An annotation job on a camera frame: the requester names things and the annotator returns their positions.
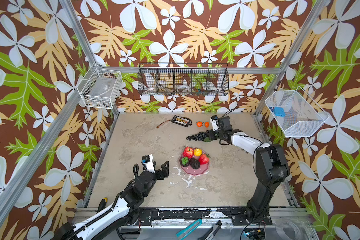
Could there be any dark grape bunch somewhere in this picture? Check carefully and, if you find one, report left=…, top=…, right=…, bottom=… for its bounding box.
left=186, top=131, right=209, bottom=142

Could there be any yellow lemon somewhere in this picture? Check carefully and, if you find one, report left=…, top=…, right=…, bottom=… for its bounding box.
left=194, top=148, right=203, bottom=157

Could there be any red strawberry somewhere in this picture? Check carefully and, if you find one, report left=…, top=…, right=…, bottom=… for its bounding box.
left=199, top=154, right=210, bottom=165

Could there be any red apple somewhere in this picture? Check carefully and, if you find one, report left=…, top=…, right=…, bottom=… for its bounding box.
left=183, top=147, right=194, bottom=159

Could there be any dark avocado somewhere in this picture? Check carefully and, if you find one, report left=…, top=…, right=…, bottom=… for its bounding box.
left=190, top=158, right=201, bottom=170

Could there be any pink dotted plate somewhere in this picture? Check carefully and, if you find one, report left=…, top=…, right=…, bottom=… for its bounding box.
left=179, top=146, right=210, bottom=176

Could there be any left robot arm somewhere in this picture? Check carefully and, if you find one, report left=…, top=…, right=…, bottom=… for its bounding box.
left=53, top=155, right=170, bottom=240

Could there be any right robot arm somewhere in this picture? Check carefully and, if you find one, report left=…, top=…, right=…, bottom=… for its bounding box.
left=208, top=115, right=290, bottom=224

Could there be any black yellow screwdriver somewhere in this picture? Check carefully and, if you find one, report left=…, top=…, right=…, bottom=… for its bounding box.
left=97, top=198, right=108, bottom=213

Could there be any black tray with items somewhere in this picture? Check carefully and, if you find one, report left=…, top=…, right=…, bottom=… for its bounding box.
left=171, top=116, right=193, bottom=128

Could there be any blue object in basket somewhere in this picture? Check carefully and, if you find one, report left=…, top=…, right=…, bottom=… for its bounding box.
left=272, top=107, right=286, bottom=118

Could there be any teal utility knife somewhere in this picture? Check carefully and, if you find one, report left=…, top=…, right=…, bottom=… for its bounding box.
left=176, top=219, right=203, bottom=240

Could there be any black grey tool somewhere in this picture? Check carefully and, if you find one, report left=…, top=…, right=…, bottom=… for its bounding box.
left=198, top=220, right=222, bottom=240

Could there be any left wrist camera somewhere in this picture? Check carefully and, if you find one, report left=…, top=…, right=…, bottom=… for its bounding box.
left=142, top=155, right=155, bottom=174

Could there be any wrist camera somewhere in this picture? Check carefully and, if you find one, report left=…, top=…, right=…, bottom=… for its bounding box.
left=142, top=155, right=155, bottom=174
left=210, top=116, right=219, bottom=131

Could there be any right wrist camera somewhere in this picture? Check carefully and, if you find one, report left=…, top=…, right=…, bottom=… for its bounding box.
left=210, top=116, right=219, bottom=131

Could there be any white wire basket right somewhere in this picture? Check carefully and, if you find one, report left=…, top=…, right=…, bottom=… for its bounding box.
left=265, top=87, right=330, bottom=138

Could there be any white wire basket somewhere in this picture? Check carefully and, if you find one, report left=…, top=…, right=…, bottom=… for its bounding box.
left=265, top=87, right=330, bottom=138
left=78, top=64, right=123, bottom=110

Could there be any black wire basket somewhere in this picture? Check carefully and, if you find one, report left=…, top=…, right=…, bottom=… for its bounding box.
left=137, top=63, right=230, bottom=96

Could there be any white wire basket left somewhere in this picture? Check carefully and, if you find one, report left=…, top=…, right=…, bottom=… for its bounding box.
left=78, top=64, right=123, bottom=110

